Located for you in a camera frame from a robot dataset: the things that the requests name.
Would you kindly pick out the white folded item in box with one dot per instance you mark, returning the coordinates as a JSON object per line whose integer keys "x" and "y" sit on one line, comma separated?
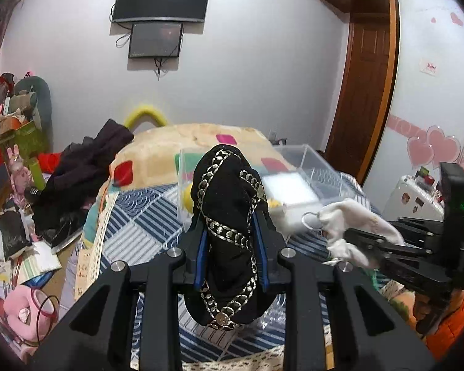
{"x": 290, "y": 189}

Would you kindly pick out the pink bunny toy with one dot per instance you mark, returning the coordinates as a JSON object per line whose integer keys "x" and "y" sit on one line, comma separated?
{"x": 19, "y": 174}

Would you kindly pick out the wardrobe with pink hearts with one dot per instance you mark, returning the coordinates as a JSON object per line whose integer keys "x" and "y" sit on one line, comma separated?
{"x": 433, "y": 85}

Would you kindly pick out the blue plaid bed sheet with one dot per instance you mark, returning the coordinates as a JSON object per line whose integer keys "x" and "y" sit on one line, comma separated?
{"x": 147, "y": 228}

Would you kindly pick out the striped paper sheets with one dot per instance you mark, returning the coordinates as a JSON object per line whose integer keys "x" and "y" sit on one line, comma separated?
{"x": 38, "y": 264}

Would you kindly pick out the black plastic bag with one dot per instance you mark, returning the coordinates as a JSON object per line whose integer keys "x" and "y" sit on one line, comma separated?
{"x": 13, "y": 232}

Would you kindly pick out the green cardboard box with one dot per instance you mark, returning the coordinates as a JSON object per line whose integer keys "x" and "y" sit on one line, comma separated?
{"x": 27, "y": 139}

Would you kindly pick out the white cloth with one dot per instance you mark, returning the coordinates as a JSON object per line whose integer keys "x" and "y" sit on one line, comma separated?
{"x": 352, "y": 212}

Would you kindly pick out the small black wall monitor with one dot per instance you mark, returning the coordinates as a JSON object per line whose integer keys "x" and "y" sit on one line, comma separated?
{"x": 155, "y": 40}

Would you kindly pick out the yellow curved foam tube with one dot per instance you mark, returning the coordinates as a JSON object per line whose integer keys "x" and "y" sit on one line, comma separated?
{"x": 144, "y": 111}

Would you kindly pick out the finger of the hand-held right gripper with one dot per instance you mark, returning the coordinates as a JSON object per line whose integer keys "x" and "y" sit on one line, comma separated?
{"x": 365, "y": 244}
{"x": 410, "y": 270}

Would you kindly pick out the red cloth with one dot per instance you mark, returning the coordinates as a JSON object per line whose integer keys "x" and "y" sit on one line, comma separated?
{"x": 52, "y": 162}

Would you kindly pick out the white appliance with stickers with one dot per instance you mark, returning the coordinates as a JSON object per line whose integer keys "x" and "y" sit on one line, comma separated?
{"x": 410, "y": 197}

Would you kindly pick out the pile of dark clothes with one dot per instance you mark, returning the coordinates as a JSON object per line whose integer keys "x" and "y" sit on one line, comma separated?
{"x": 81, "y": 174}

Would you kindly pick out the clear plastic box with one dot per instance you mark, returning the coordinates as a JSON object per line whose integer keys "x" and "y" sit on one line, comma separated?
{"x": 313, "y": 164}

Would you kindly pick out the brown wooden door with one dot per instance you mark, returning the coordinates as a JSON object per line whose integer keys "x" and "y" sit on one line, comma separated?
{"x": 361, "y": 92}

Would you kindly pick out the person's right forearm orange sleeve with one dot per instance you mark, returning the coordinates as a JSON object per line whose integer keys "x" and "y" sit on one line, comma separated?
{"x": 446, "y": 328}

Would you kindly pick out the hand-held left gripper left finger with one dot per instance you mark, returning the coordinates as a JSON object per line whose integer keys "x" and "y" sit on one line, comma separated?
{"x": 203, "y": 248}

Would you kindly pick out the beige plush blanket coloured squares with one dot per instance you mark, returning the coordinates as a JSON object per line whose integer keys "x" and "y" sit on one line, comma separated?
{"x": 158, "y": 150}

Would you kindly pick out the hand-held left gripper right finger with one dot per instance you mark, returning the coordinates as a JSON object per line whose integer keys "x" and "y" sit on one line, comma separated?
{"x": 260, "y": 239}

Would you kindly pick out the pink plush toy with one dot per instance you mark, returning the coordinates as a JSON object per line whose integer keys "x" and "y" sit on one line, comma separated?
{"x": 21, "y": 305}

